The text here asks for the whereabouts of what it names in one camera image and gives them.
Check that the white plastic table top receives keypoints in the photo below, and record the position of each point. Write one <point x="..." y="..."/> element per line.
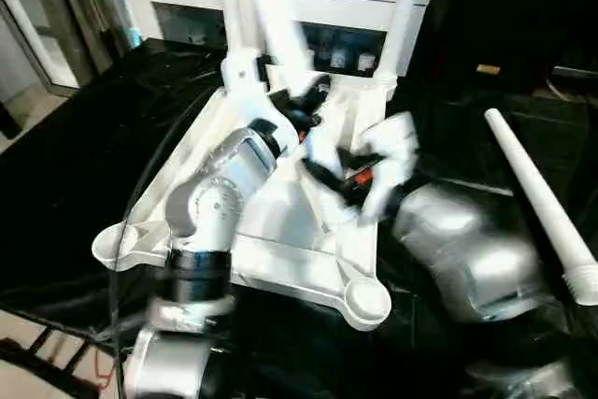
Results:
<point x="280" y="221"/>

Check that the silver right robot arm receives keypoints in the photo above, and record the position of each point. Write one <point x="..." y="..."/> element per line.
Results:
<point x="476" y="249"/>

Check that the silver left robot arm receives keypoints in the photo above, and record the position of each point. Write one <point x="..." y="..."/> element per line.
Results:
<point x="220" y="193"/>

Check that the small yellow label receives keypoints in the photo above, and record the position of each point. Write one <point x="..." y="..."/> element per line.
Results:
<point x="488" y="69"/>

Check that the black plastic mat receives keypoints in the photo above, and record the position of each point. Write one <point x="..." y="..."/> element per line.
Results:
<point x="75" y="156"/>

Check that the grey metal stand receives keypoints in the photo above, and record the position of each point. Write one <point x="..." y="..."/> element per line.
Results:
<point x="51" y="7"/>

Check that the black bench with silver rail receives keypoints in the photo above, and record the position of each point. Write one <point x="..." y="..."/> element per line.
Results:
<point x="575" y="81"/>

